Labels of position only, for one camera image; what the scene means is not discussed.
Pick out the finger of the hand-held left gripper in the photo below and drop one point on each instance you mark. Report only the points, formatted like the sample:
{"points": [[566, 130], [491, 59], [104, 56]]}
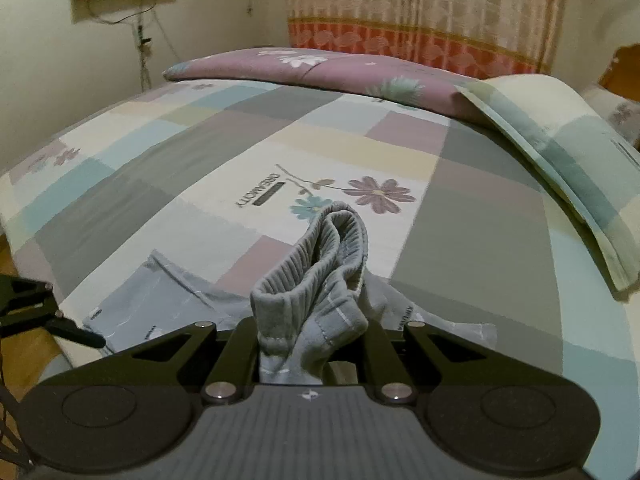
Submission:
{"points": [[75, 332]]}

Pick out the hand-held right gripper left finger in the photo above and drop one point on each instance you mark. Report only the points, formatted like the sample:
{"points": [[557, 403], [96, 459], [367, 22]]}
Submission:
{"points": [[235, 350]]}

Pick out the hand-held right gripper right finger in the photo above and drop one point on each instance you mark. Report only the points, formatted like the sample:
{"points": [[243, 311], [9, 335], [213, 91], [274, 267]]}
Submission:
{"points": [[385, 355]]}

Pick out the grey printed pants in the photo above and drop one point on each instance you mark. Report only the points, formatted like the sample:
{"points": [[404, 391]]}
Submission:
{"points": [[300, 280]]}

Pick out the large patchwork pillow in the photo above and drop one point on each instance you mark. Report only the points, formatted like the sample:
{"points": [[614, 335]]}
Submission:
{"points": [[565, 150]]}

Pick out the purple floral quilt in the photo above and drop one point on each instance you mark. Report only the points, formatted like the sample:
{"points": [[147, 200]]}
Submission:
{"points": [[325, 70]]}

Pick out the small floral pillow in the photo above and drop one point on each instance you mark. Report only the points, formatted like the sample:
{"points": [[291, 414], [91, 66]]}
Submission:
{"points": [[620, 110]]}

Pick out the patterned curtain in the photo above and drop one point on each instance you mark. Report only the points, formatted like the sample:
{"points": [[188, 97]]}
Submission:
{"points": [[425, 10]]}

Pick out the wooden headboard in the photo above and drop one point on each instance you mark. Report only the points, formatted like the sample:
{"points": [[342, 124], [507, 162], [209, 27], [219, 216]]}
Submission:
{"points": [[625, 70]]}

